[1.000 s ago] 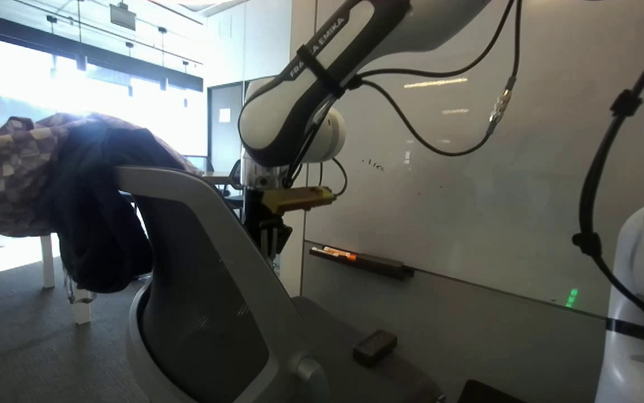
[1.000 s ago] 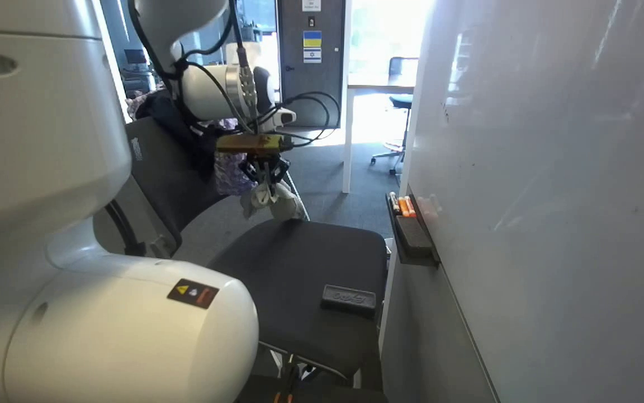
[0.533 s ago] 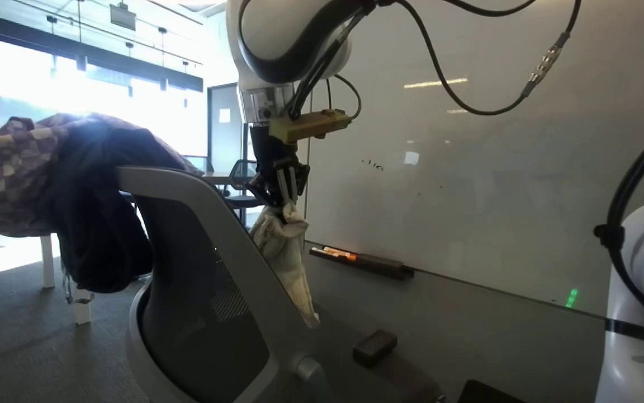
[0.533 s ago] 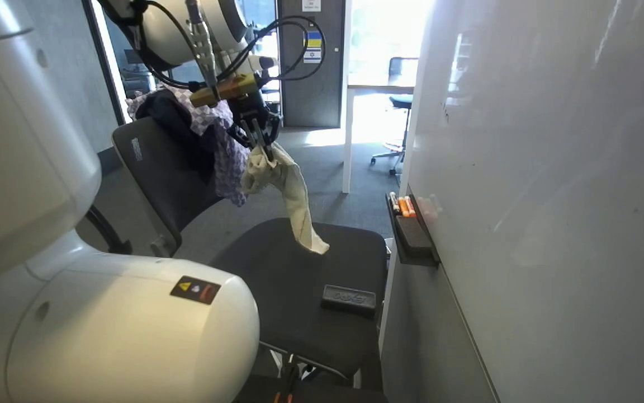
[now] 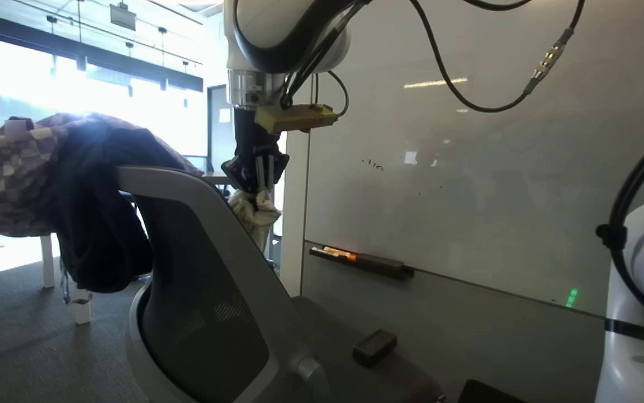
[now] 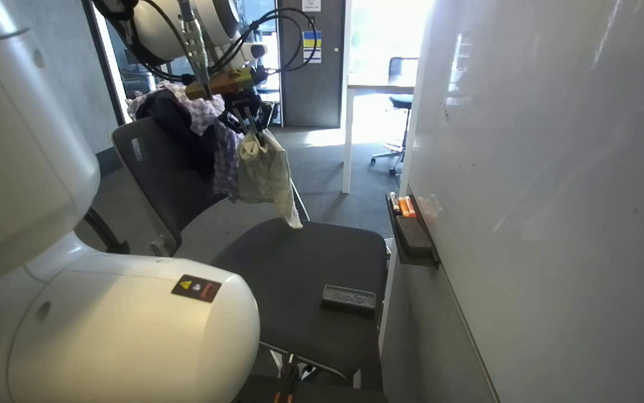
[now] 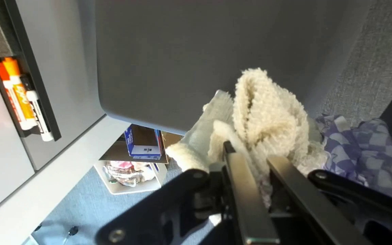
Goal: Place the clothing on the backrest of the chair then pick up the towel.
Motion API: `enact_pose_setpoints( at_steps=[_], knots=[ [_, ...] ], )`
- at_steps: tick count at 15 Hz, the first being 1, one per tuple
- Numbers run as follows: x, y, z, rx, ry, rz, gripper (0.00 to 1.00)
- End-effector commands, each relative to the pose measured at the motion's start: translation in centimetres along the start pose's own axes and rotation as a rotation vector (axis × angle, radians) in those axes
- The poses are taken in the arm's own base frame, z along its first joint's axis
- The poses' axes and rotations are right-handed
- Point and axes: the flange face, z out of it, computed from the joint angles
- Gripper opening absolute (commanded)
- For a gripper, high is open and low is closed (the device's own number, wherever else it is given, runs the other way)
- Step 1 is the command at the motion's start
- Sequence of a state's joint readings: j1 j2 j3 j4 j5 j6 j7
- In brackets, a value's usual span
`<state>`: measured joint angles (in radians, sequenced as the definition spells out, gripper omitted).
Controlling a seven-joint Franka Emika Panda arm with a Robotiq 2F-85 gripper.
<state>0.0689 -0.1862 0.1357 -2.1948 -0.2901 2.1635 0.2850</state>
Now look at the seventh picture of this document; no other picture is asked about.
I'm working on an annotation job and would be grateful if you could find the white tray with clutter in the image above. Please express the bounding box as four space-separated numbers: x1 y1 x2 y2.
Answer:
92 160 171 198

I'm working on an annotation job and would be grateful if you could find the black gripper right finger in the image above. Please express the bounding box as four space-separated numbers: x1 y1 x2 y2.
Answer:
265 154 375 245

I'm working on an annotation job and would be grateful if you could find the blue patterned white towel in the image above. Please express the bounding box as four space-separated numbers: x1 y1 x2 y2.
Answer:
164 67 392 209

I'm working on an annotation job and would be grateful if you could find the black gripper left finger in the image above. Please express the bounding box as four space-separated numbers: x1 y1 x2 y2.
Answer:
222 141 281 245

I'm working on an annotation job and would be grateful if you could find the large whiteboard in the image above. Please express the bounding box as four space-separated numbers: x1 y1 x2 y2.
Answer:
0 0 107 224

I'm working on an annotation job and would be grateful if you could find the blue box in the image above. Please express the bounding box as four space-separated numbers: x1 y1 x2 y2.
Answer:
122 124 164 161

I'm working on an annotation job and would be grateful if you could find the orange marker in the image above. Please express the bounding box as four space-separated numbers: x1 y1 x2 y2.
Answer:
0 56 55 143

